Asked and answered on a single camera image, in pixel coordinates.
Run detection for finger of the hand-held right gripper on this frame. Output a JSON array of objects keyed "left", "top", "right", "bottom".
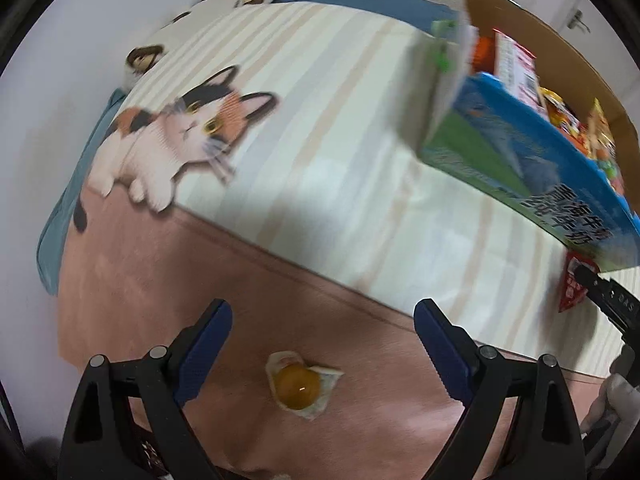
[{"left": 572, "top": 265, "right": 640, "bottom": 336}]

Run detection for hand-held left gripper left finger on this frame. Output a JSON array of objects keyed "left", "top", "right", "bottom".
[{"left": 59, "top": 298, "right": 233, "bottom": 480}]

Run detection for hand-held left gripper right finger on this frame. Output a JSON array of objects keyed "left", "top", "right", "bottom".
[{"left": 413, "top": 298, "right": 587, "bottom": 480}]

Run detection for yellow jelly cup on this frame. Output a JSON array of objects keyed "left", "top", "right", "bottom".
[{"left": 265, "top": 350, "right": 345, "bottom": 422}]

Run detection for colourful candy ball bag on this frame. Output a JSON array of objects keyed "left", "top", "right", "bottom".
[{"left": 597, "top": 152, "right": 626, "bottom": 196}]

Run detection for blue printed cardboard box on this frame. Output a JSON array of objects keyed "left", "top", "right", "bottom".
[{"left": 410, "top": 0, "right": 640, "bottom": 273}]

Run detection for yellow red snack packet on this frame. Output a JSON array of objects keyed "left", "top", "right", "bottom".
[{"left": 540, "top": 87, "right": 591, "bottom": 146}]

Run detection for red white snack box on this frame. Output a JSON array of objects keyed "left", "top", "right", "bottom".
[{"left": 492, "top": 30, "right": 548, "bottom": 116}]

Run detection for large orange snack packet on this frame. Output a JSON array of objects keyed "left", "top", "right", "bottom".
[{"left": 472, "top": 35, "right": 498, "bottom": 76}]

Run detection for person's right hand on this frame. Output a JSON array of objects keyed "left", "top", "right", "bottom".
[{"left": 580, "top": 372, "right": 632, "bottom": 433}]

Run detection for dark patterned cloth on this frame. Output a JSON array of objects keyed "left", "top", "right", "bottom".
[{"left": 130, "top": 430, "right": 173, "bottom": 480}]

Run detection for cat printed blanket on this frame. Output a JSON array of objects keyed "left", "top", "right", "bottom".
[{"left": 57, "top": 0, "right": 640, "bottom": 480}]

